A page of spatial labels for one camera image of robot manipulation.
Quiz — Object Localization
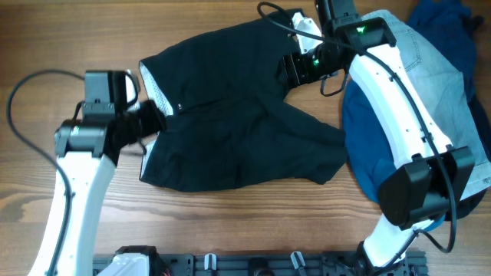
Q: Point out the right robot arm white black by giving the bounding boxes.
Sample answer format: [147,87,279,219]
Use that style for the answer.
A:
[283,1,474,275]

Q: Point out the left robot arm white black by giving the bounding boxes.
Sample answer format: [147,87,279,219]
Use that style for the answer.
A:
[29,100,165,275]

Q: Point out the black shorts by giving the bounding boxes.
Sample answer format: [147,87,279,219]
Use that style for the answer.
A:
[140,10,348,192]

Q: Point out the blue garment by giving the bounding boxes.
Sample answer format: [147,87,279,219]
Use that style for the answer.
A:
[342,78,446,231]

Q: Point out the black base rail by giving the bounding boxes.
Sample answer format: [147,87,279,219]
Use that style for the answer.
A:
[90,251,429,276]

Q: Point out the light denim shorts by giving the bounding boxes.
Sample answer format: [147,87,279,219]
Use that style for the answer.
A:
[362,10,490,199]

